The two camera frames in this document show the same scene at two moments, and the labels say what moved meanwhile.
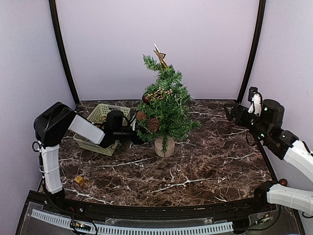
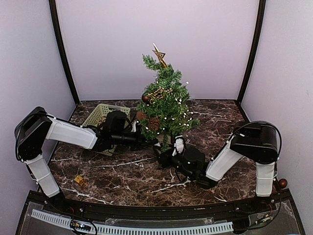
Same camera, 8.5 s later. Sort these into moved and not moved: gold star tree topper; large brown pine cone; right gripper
Moved: right gripper
Not moved: gold star tree topper; large brown pine cone
